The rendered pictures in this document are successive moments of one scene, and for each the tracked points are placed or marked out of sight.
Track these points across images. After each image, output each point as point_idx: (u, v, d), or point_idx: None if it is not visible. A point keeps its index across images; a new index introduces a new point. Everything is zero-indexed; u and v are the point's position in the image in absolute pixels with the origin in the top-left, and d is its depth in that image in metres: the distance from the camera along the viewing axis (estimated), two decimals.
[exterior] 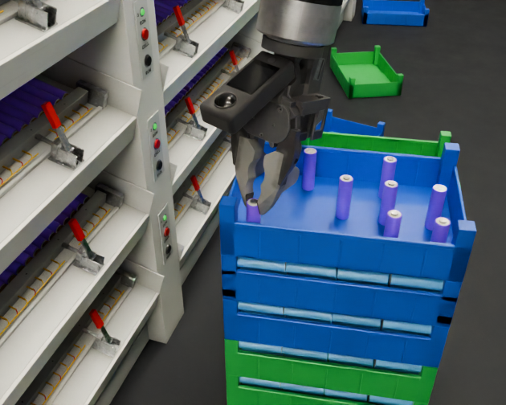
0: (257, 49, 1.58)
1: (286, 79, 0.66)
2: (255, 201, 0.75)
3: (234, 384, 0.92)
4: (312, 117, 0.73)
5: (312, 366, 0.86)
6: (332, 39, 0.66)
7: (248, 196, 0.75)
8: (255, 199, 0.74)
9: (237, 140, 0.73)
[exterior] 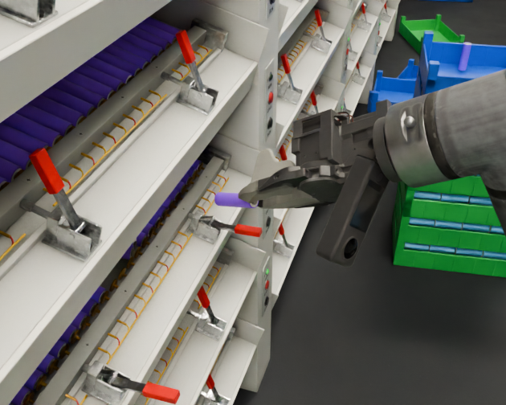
0: (372, 5, 2.11)
1: None
2: (125, 254, 0.72)
3: (411, 197, 1.44)
4: None
5: (466, 178, 1.39)
6: None
7: (251, 199, 0.73)
8: (132, 251, 0.72)
9: (280, 185, 0.67)
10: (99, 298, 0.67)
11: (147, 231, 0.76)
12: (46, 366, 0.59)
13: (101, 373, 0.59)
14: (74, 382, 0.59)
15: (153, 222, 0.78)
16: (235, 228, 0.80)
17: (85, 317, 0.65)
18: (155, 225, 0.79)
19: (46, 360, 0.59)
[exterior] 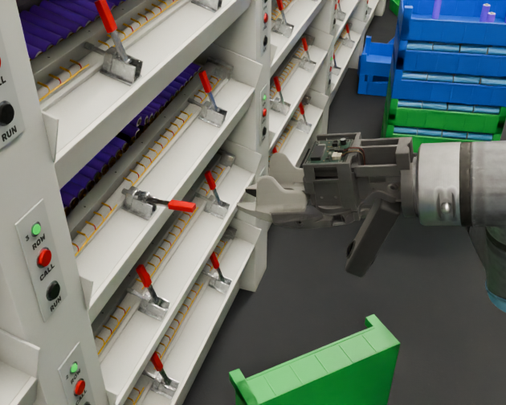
0: None
1: None
2: (141, 120, 0.91)
3: (391, 132, 1.64)
4: None
5: (438, 113, 1.58)
6: None
7: (253, 208, 0.73)
8: (147, 119, 0.92)
9: (301, 223, 0.69)
10: (122, 148, 0.87)
11: (157, 108, 0.96)
12: (86, 183, 0.79)
13: (136, 193, 0.79)
14: (107, 196, 0.79)
15: (162, 104, 0.98)
16: (210, 91, 0.98)
17: (112, 157, 0.85)
18: (164, 107, 0.98)
19: (85, 179, 0.79)
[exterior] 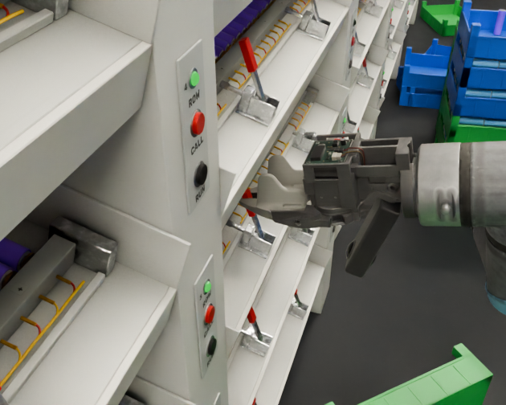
0: None
1: None
2: None
3: None
4: None
5: (500, 131, 1.56)
6: None
7: (255, 205, 0.74)
8: None
9: (300, 222, 0.69)
10: None
11: None
12: None
13: (241, 229, 0.77)
14: None
15: None
16: None
17: None
18: None
19: None
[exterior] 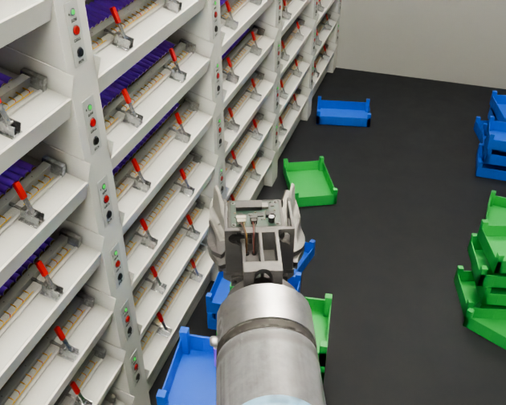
0: (210, 202, 2.12)
1: None
2: None
3: None
4: (282, 225, 0.62)
5: None
6: (312, 312, 0.56)
7: (224, 206, 0.74)
8: None
9: None
10: None
11: None
12: None
13: None
14: None
15: None
16: None
17: None
18: None
19: None
